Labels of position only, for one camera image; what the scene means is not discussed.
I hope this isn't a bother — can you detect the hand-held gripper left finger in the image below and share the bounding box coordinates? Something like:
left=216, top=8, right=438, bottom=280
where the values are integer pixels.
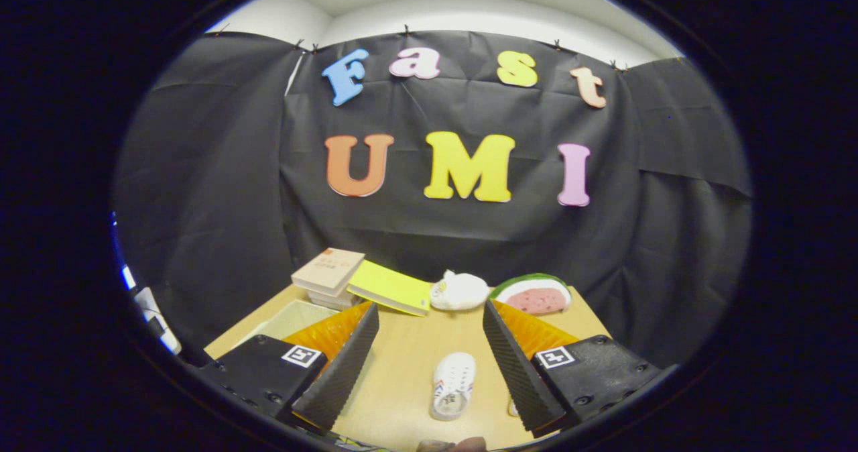
left=196, top=302, right=381, bottom=433

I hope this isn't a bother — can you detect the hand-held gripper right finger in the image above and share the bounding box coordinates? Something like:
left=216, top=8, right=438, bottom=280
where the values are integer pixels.
left=481, top=299, right=664, bottom=438

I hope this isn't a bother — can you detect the grey fabric storage box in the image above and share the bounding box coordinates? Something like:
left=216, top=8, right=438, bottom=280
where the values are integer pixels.
left=235, top=298, right=344, bottom=347

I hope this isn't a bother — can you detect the cream book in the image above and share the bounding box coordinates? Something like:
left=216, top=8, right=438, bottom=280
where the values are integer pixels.
left=307, top=290, right=363, bottom=312

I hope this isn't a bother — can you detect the watermelon slice plush toy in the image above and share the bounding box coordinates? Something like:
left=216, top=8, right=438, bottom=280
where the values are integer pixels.
left=488, top=273, right=572, bottom=316

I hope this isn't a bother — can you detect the white plush toy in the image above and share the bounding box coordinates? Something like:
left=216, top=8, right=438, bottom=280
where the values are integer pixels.
left=429, top=270, right=491, bottom=310

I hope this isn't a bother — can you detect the yellow cover book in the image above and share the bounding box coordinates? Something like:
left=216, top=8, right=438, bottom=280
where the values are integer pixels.
left=347, top=259, right=434, bottom=317

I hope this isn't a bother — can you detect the tan cover book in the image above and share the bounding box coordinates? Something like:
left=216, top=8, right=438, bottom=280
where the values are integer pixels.
left=291, top=247, right=366, bottom=297

